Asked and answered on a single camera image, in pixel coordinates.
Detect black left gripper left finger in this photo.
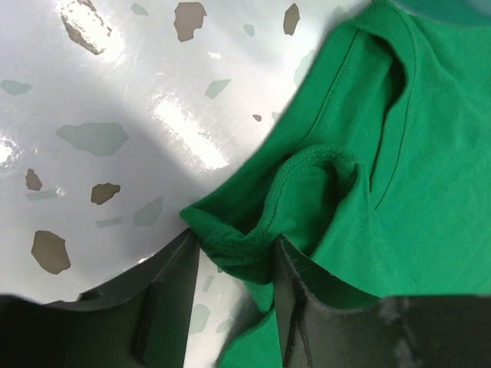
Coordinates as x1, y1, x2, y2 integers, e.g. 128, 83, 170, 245
1, 229, 199, 367

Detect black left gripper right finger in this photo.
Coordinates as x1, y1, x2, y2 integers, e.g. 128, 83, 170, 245
274, 236, 490, 367

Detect green t shirt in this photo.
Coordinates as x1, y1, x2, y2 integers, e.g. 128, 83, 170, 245
181, 1, 490, 367

